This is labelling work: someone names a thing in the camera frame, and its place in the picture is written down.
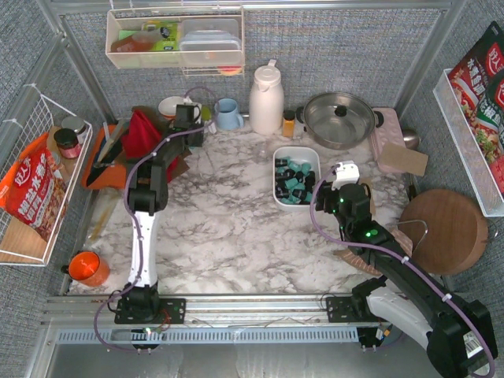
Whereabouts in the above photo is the orange snack bag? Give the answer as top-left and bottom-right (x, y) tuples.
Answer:
(1, 133), (65, 242)

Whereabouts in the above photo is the brown cardboard square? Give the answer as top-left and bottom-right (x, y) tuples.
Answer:
(360, 178), (376, 216)

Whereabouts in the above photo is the red cloth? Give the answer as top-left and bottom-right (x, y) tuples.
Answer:
(120, 106), (169, 161)

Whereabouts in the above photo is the striped pink knit cloth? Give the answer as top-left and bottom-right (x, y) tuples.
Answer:
(332, 230), (414, 276)

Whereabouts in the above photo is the white bowl with stripes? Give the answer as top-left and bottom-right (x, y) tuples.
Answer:
(157, 96), (190, 120)

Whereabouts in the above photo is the red seasoning packet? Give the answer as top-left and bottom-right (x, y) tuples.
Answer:
(448, 21), (503, 190)

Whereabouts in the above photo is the clear plastic food container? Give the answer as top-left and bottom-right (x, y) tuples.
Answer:
(178, 18), (242, 67)

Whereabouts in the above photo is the orange spice bottle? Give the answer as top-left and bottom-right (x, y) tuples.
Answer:
(282, 110), (296, 138)

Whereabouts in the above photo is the white wall-mounted basket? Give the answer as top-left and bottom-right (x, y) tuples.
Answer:
(106, 6), (245, 76)

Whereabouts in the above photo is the orange ball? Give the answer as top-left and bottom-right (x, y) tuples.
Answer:
(68, 251), (110, 287)

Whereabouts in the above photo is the brown cardboard on tray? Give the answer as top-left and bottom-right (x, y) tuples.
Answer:
(378, 143), (428, 176)

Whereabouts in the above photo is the green lid glass jar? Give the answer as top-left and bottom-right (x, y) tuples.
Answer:
(201, 106), (215, 134)

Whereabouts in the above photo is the orange tray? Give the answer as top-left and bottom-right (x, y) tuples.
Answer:
(80, 122), (132, 190)

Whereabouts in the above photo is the white rectangular storage basket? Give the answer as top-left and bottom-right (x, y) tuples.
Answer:
(272, 146), (321, 212)

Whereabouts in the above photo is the silver lid jar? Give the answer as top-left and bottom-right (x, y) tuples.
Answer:
(61, 116), (87, 139)

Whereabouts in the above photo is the steel pot with lid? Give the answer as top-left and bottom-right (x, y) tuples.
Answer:
(295, 92), (384, 150)

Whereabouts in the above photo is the white thermos jug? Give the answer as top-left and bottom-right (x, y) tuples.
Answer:
(249, 59), (284, 135)

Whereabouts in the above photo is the white wire side basket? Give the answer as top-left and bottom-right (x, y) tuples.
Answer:
(1, 83), (94, 266)

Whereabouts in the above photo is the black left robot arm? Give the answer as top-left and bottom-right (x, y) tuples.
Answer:
(121, 103), (204, 297)

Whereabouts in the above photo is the pink egg tray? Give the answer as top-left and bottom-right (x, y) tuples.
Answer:
(369, 108), (406, 173)

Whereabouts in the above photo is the white right wall basket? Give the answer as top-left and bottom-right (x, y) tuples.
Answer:
(432, 69), (503, 218)

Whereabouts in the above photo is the round wooden board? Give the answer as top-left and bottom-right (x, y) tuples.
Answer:
(398, 189), (488, 276)

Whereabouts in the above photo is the light blue mug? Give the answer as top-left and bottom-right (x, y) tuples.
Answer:
(214, 98), (244, 131)

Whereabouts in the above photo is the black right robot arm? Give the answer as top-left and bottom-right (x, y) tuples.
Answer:
(309, 181), (498, 377)

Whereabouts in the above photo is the red lid jar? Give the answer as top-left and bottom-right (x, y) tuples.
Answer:
(54, 128), (81, 159)

